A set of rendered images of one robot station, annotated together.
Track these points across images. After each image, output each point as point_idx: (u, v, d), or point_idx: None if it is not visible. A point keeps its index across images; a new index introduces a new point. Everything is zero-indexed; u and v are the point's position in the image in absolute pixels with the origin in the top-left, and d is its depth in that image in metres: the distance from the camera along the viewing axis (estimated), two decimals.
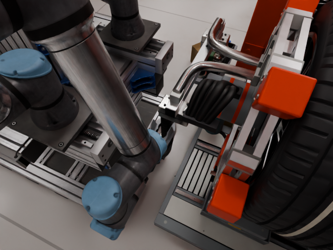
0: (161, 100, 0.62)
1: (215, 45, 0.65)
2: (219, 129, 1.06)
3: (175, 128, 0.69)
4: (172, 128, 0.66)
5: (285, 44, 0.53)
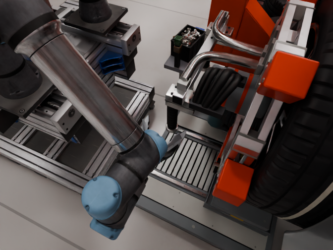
0: (168, 89, 0.65)
1: (219, 36, 0.67)
2: (222, 122, 1.08)
3: (184, 136, 0.68)
4: (179, 135, 0.64)
5: (288, 34, 0.55)
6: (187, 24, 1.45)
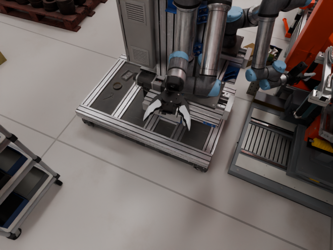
0: (312, 93, 1.17)
1: None
2: (309, 113, 1.61)
3: (190, 124, 0.74)
4: (185, 124, 0.77)
5: None
6: None
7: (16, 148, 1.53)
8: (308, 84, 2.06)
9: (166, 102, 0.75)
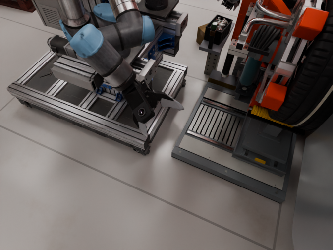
0: (231, 42, 1.02)
1: (262, 9, 1.05)
2: (251, 80, 1.46)
3: (180, 103, 0.69)
4: (171, 96, 0.71)
5: (308, 4, 0.92)
6: (217, 14, 1.80)
7: None
8: None
9: None
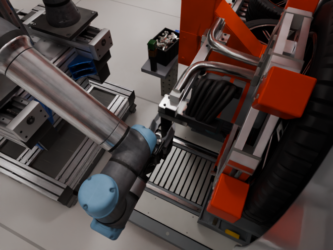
0: (161, 100, 0.62)
1: (215, 45, 0.65)
2: (219, 129, 1.06)
3: (175, 128, 0.69)
4: (172, 128, 0.66)
5: (285, 44, 0.52)
6: (165, 27, 1.43)
7: None
8: None
9: None
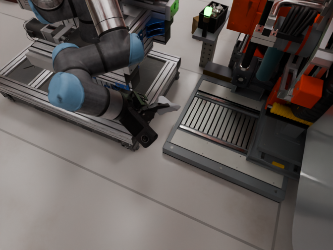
0: (254, 28, 0.87)
1: None
2: (270, 75, 1.31)
3: (175, 103, 0.67)
4: (164, 97, 0.68)
5: None
6: (211, 0, 1.68)
7: None
8: (263, 50, 1.77)
9: None
